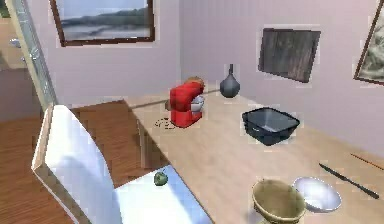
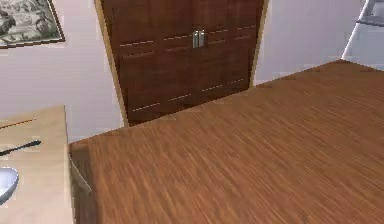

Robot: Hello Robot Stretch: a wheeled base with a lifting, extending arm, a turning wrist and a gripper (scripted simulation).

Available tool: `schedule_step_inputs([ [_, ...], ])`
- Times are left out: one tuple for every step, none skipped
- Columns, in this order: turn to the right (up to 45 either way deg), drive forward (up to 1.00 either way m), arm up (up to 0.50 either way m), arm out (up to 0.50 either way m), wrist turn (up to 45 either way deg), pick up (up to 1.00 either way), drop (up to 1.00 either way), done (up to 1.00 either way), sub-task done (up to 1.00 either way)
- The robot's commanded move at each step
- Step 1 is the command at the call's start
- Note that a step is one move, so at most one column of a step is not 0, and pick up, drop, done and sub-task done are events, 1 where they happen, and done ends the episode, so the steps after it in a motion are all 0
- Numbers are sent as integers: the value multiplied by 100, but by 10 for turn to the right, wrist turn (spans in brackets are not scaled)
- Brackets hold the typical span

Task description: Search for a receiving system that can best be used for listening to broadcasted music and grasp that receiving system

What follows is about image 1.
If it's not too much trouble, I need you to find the grey door frame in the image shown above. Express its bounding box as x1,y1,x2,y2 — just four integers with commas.
4,0,59,112

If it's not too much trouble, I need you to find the light wooden table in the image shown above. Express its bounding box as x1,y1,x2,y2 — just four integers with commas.
125,87,384,224

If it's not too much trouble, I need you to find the dark wooden framed picture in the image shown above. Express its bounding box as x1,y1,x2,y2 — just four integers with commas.
258,27,322,84

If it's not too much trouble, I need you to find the olive green bowl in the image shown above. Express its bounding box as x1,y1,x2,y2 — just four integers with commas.
251,179,307,224

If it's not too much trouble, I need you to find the red coffee machine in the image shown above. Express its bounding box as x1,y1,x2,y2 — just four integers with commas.
169,80,206,129

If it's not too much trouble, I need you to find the green apple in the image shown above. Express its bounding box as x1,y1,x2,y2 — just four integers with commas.
153,171,169,187

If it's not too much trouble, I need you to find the dark square baking pan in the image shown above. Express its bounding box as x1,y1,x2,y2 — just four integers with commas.
241,107,301,147

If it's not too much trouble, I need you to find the white cushioned wooden chair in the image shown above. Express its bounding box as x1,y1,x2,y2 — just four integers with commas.
31,103,214,224

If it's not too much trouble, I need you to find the brown thin stick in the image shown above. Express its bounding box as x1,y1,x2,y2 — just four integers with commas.
350,152,384,171

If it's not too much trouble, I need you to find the white plate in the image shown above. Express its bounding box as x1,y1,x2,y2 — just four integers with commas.
292,176,343,214

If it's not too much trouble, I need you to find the dark grey round vase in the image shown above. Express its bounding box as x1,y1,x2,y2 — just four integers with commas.
219,63,241,99

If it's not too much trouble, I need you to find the brown framed landscape picture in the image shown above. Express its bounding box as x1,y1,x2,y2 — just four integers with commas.
49,0,156,47

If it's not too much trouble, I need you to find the brown framed grey picture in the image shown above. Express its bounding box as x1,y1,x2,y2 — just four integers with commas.
353,0,384,86

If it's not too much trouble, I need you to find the black knife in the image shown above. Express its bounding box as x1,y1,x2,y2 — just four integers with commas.
318,162,381,200

